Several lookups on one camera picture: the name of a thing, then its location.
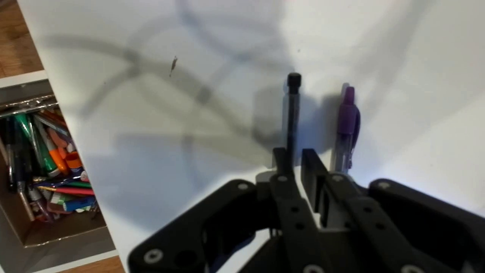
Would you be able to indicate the cardboard box of pens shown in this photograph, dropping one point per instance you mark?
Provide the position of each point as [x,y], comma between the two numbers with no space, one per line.
[45,191]

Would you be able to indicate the purple pen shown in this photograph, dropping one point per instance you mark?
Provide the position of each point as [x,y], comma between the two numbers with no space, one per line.
[347,129]

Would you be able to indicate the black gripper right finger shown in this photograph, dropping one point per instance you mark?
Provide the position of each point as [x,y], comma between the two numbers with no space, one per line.
[359,237]

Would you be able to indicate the open white drawer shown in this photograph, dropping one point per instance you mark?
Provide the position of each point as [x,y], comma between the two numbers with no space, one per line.
[27,92]

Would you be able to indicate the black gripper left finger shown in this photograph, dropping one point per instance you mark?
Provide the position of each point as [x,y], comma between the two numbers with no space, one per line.
[297,226]

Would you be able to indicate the black pen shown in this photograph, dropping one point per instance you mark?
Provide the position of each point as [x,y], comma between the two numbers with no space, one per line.
[292,102]

